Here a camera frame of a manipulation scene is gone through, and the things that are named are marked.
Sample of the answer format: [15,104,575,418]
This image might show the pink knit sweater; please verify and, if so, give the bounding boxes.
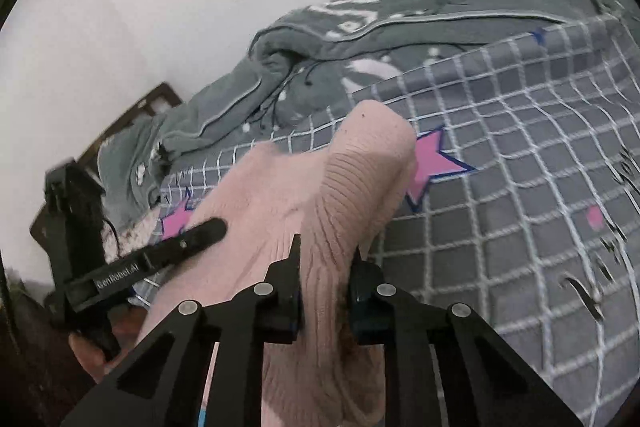
[135,99,418,427]

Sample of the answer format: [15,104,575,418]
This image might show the person's left hand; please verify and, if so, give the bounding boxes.
[69,307,151,385]

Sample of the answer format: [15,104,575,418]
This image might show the grey checked star bedsheet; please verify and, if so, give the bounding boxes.
[127,14,640,427]

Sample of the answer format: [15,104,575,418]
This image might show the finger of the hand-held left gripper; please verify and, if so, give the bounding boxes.
[132,218,229,279]

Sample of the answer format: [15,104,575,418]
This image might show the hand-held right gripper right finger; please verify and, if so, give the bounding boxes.
[347,252,586,427]

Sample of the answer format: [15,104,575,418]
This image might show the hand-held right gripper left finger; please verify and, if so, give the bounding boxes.
[60,234,306,427]

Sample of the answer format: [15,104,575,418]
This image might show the white red-flecked pillow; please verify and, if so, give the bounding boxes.
[100,209,163,258]

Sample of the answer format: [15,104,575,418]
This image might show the dark wooden headboard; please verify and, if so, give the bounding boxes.
[29,82,186,253]

